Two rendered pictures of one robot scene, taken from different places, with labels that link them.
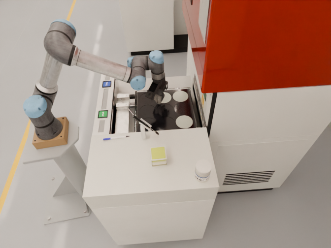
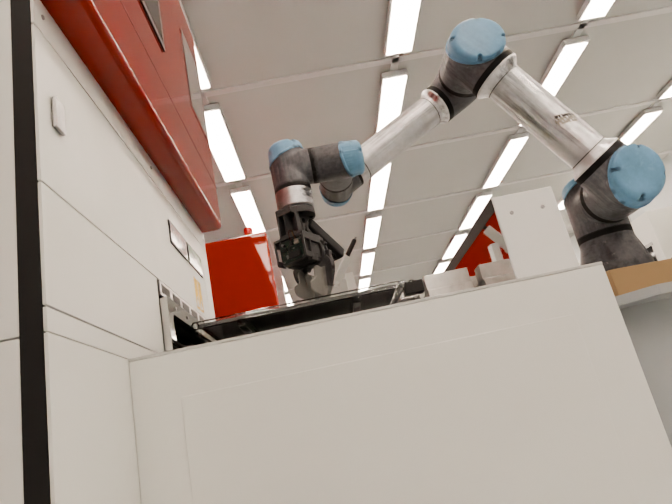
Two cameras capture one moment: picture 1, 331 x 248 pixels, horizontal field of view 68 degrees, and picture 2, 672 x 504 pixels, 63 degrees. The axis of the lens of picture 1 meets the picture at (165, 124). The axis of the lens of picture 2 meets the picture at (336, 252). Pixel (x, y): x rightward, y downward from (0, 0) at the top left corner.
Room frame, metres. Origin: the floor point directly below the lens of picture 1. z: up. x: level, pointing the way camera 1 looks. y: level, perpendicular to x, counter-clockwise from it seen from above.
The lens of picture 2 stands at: (2.12, 0.06, 0.68)
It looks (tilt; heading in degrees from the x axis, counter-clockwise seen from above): 18 degrees up; 179
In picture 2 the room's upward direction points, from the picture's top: 12 degrees counter-clockwise
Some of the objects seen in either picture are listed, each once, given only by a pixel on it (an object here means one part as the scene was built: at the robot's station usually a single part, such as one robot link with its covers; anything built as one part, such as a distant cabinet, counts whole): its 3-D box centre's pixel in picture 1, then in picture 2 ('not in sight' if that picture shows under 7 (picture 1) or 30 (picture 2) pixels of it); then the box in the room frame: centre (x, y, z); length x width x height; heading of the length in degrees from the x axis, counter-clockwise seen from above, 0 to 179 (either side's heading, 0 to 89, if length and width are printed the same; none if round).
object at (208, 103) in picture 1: (197, 72); (156, 260); (1.23, -0.22, 1.02); 0.81 x 0.03 x 0.40; 2
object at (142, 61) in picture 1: (138, 65); (336, 164); (1.07, 0.13, 1.21); 0.11 x 0.11 x 0.08; 2
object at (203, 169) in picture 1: (202, 170); not in sight; (0.53, -0.16, 1.01); 0.07 x 0.07 x 0.10
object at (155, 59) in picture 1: (156, 62); (290, 169); (1.09, 0.03, 1.21); 0.09 x 0.08 x 0.11; 92
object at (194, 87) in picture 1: (198, 106); (199, 346); (1.05, -0.21, 0.89); 0.44 x 0.02 x 0.10; 2
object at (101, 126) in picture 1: (107, 107); (488, 283); (1.08, 0.36, 0.89); 0.55 x 0.09 x 0.14; 2
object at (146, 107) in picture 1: (164, 109); (305, 324); (1.03, 0.00, 0.90); 0.34 x 0.34 x 0.01; 2
